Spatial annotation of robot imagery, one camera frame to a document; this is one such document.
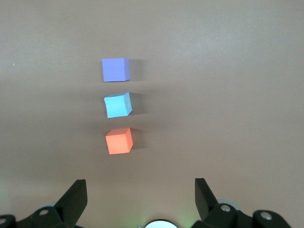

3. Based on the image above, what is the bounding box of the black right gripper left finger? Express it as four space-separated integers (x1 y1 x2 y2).
0 179 87 228

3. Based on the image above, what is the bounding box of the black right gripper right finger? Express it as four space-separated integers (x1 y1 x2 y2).
194 177 292 228

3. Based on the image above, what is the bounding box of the light blue foam block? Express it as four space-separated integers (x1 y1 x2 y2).
103 92 133 119

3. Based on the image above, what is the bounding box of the orange foam block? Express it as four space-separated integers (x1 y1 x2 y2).
104 127 133 155

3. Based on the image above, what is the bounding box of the purple foam block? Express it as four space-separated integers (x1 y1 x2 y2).
101 57 131 83

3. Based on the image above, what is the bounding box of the brown table cloth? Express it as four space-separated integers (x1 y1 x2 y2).
0 0 304 228

